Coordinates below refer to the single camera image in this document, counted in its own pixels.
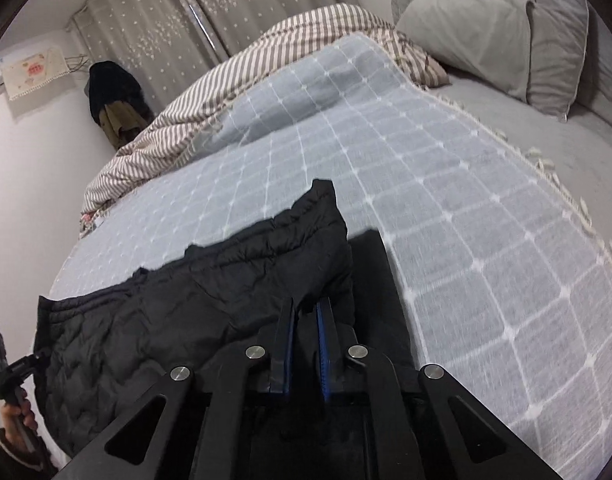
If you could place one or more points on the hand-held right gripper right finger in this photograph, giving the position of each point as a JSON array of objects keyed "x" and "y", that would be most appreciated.
[{"x": 323, "y": 350}]

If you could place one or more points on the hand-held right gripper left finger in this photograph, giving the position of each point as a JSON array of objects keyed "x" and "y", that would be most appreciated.
[{"x": 287, "y": 350}]

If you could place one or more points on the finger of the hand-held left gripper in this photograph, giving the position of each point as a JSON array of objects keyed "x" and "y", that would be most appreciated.
[{"x": 28, "y": 364}]

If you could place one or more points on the black quilted jacket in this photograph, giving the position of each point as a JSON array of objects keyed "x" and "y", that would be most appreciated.
[{"x": 196, "y": 305}]

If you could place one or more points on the person's left forearm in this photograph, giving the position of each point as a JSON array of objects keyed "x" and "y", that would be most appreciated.
[{"x": 21, "y": 452}]

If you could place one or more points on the dark hanging clothes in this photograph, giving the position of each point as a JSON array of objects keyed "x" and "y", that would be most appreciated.
[{"x": 117, "y": 102}]

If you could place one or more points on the person's left hand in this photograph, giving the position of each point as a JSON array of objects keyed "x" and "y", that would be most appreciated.
[{"x": 21, "y": 412}]

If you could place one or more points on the floral patterned cloth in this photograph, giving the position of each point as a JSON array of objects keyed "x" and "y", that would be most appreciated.
[{"x": 88, "y": 222}]

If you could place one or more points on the blue checked blanket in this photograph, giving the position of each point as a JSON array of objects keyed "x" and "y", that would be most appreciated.
[{"x": 410, "y": 200}]

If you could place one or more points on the brown striped duvet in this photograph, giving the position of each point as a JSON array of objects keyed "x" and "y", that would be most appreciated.
[{"x": 226, "y": 90}]

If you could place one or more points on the air conditioner with cloth cover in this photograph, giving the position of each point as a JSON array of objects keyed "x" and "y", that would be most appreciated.
[{"x": 28, "y": 72}]

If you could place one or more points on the grey bed sheet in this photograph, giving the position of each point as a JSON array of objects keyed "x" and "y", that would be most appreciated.
[{"x": 550, "y": 145}]

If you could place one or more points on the dark grey pillow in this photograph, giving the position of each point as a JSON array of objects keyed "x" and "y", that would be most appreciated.
[{"x": 558, "y": 50}]

